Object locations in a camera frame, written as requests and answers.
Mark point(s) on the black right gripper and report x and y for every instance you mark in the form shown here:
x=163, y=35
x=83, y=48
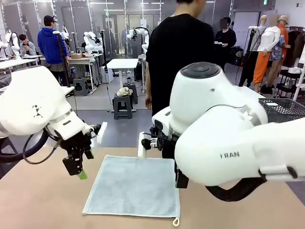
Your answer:
x=168, y=148

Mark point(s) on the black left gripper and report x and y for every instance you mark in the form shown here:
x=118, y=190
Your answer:
x=76, y=145

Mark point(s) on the light blue towel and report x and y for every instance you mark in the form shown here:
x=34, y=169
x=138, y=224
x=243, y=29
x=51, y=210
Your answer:
x=131, y=186

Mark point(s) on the grey plastic lattice basket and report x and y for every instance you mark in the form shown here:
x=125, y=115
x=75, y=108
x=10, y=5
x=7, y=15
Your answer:
x=283, y=112

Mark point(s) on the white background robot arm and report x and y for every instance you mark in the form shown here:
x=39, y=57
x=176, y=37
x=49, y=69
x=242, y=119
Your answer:
x=14, y=45
x=90, y=44
x=144, y=40

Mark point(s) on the person's left forearm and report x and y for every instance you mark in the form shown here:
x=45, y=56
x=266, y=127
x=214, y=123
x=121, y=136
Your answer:
x=149, y=86

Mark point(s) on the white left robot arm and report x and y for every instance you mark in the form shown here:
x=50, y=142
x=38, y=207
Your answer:
x=31, y=102

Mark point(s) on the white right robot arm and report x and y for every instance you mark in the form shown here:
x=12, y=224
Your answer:
x=214, y=133

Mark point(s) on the person's left hand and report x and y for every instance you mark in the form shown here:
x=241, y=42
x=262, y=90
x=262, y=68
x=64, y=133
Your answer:
x=148, y=102

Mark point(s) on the grey plastic step stool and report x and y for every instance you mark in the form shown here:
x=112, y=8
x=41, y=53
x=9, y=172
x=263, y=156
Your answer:
x=122, y=107
x=134, y=93
x=81, y=86

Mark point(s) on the black plastic stool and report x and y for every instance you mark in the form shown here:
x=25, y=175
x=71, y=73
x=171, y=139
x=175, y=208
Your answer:
x=9, y=146

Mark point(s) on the beige crumpled cloth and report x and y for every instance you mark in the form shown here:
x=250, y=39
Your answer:
x=124, y=91

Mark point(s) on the white computer case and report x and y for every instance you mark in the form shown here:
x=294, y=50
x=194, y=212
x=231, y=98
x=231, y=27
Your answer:
x=107, y=75

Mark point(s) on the white work desk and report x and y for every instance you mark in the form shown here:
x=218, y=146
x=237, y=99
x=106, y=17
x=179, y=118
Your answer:
x=81, y=60

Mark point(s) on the black tripod white head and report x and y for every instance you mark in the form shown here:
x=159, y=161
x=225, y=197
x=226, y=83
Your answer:
x=62, y=59

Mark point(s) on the open cardboard box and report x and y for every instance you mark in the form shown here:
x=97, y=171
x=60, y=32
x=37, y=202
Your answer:
x=79, y=56

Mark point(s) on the white standing desk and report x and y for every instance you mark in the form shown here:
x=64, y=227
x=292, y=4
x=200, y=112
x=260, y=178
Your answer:
x=122, y=63

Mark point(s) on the black light stand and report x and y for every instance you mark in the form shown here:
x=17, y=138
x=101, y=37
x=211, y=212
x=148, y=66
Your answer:
x=103, y=47

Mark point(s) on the long white work table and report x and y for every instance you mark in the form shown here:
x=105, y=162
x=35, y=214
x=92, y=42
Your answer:
x=16, y=62

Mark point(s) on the person in blue hoodie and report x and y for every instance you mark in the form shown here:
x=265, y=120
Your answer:
x=51, y=45

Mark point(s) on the person in black t-shirt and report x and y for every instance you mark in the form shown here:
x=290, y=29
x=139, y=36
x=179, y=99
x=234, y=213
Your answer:
x=181, y=59

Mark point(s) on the seated person grey jacket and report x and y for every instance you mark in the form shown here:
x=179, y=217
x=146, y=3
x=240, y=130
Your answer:
x=27, y=47

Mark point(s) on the black suitcases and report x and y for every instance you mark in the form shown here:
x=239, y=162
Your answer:
x=237, y=56

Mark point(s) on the black rolling cart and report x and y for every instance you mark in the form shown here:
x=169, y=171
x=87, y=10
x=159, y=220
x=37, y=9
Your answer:
x=289, y=82

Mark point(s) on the person in black clothes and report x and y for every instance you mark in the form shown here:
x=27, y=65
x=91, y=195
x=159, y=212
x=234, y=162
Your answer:
x=226, y=40

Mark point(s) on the white panel on stand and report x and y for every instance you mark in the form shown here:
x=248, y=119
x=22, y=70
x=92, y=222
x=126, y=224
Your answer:
x=160, y=23
x=143, y=23

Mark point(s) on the mannequin white top orange trousers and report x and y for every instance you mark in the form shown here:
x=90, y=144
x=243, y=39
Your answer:
x=268, y=40

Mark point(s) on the mannequin orange shirt beige cap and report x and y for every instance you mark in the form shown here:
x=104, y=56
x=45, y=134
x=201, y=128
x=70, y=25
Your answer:
x=283, y=35

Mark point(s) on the clothes rack dark coats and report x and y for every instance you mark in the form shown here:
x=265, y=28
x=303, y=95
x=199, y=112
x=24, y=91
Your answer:
x=296, y=45

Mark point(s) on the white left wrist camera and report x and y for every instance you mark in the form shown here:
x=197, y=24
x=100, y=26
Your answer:
x=102, y=132

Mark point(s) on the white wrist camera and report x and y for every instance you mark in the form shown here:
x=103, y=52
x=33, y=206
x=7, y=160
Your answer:
x=102, y=132
x=142, y=148

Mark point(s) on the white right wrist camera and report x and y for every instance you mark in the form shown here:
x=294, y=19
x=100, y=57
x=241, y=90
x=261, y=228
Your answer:
x=142, y=148

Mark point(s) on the grey frame robot table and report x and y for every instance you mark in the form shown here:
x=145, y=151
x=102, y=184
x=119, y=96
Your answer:
x=142, y=57

